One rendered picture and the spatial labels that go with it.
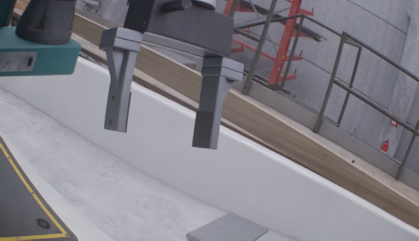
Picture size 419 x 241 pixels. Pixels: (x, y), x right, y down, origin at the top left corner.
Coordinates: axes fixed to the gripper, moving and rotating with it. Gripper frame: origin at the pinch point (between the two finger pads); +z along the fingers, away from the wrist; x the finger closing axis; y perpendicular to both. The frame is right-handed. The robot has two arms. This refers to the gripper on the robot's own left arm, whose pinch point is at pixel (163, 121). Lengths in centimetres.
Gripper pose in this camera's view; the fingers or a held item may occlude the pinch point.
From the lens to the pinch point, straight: 59.4
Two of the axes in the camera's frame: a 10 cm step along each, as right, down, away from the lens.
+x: 6.6, 1.6, 7.3
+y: 7.4, 0.3, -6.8
